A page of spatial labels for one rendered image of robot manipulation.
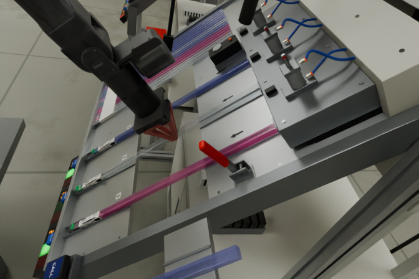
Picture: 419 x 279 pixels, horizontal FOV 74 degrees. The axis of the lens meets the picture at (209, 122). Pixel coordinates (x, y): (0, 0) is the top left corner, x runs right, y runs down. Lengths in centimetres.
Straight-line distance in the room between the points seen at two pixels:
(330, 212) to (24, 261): 126
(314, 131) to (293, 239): 58
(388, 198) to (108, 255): 47
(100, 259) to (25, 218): 108
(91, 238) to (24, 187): 113
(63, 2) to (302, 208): 89
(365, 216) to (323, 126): 18
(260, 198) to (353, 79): 22
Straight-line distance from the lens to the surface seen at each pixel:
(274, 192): 45
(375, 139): 42
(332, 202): 113
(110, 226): 63
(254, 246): 89
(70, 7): 45
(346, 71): 44
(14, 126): 118
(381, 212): 51
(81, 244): 68
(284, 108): 43
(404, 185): 48
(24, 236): 161
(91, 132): 93
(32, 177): 179
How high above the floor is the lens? 137
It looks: 39 degrees down
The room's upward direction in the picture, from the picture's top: 16 degrees clockwise
